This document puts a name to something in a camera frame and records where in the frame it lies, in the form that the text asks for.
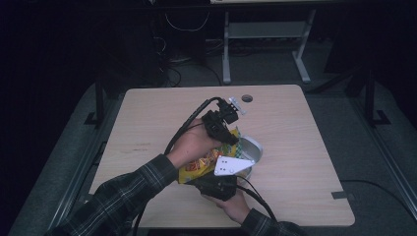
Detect person's left hand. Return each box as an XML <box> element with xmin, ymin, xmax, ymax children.
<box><xmin>165</xmin><ymin>118</ymin><xmax>224</xmax><ymax>169</ymax></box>

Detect left hand-held gripper black cable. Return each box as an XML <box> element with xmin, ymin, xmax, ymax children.
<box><xmin>132</xmin><ymin>96</ymin><xmax>224</xmax><ymax>236</ymax></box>

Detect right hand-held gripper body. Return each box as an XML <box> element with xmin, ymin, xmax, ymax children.
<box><xmin>186</xmin><ymin>155</ymin><xmax>256</xmax><ymax>202</ymax></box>

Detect white metal desk frame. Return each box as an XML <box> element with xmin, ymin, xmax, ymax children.
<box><xmin>221</xmin><ymin>9</ymin><xmax>318</xmax><ymax>86</ymax></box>

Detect black floor cable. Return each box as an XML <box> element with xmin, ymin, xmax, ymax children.
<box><xmin>339</xmin><ymin>179</ymin><xmax>417</xmax><ymax>221</ymax></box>

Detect white hanging cable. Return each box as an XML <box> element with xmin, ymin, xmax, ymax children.
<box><xmin>164</xmin><ymin>12</ymin><xmax>211</xmax><ymax>33</ymax></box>

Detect person's right hand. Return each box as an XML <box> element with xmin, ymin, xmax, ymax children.
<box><xmin>201</xmin><ymin>191</ymin><xmax>252</xmax><ymax>226</ymax></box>

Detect black metal stand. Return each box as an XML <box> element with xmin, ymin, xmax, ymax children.
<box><xmin>346</xmin><ymin>65</ymin><xmax>391</xmax><ymax>128</ymax></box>
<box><xmin>84</xmin><ymin>82</ymin><xmax>110</xmax><ymax>128</ymax></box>

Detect hand-held gripper black cable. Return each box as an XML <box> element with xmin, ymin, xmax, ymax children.
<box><xmin>132</xmin><ymin>96</ymin><xmax>224</xmax><ymax>236</ymax></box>
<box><xmin>235</xmin><ymin>175</ymin><xmax>278</xmax><ymax>222</ymax></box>

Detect right hand-held gripper black cable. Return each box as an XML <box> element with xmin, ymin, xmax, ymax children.
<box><xmin>235</xmin><ymin>175</ymin><xmax>278</xmax><ymax>222</ymax></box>

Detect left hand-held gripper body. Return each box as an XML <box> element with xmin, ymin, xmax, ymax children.
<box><xmin>201</xmin><ymin>96</ymin><xmax>247</xmax><ymax>136</ymax></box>

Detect yellow green seasoning packet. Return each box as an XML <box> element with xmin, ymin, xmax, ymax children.
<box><xmin>178</xmin><ymin>127</ymin><xmax>244</xmax><ymax>185</ymax></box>

